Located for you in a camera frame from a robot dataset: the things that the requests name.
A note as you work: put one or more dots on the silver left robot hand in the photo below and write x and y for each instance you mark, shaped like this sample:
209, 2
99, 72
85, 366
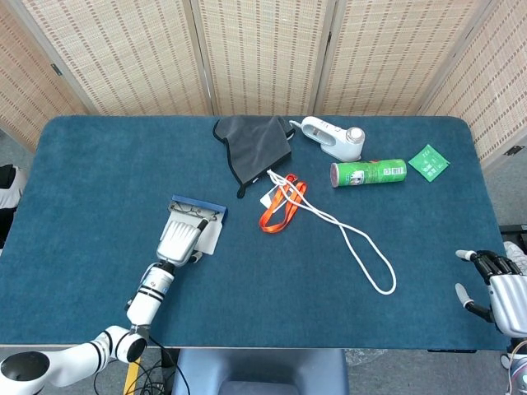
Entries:
179, 243

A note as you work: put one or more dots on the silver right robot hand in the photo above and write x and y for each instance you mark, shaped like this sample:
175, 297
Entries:
510, 304

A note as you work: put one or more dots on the blue glasses case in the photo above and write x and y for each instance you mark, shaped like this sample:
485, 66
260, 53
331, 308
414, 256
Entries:
212, 238

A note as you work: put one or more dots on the black eyeglasses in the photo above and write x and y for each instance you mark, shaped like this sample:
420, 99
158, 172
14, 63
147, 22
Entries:
183, 208

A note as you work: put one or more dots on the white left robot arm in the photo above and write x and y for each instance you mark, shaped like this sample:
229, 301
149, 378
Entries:
150, 296

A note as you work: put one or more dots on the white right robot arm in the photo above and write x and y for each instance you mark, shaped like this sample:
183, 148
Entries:
519, 370

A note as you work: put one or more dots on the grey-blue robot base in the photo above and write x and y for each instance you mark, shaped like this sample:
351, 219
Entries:
259, 370

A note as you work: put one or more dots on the white sneaker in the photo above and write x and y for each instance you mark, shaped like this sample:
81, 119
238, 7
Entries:
514, 251

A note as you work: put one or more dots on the black flat equipment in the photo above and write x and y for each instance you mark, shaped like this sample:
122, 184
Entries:
514, 229

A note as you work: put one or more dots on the white badge card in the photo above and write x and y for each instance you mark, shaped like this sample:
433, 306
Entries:
267, 199

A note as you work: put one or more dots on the blue table mat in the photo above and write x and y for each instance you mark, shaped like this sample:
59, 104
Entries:
263, 296

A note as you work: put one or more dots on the black table leg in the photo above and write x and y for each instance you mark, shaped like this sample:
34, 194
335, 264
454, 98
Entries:
169, 358

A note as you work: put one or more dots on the grey cloth with black trim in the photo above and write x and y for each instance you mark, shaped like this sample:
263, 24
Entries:
255, 148

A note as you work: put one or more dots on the green foil sachet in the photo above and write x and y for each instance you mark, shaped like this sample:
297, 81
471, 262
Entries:
428, 164

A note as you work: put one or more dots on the white and black object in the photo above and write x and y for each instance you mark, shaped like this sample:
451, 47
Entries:
12, 193

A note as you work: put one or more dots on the white handheld garment steamer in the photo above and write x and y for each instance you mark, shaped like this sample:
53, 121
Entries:
329, 140

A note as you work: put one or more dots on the green chips can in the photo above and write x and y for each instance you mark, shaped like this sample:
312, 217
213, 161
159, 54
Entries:
370, 173

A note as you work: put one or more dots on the woven bamboo folding screen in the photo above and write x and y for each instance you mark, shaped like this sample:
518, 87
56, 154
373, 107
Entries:
263, 57

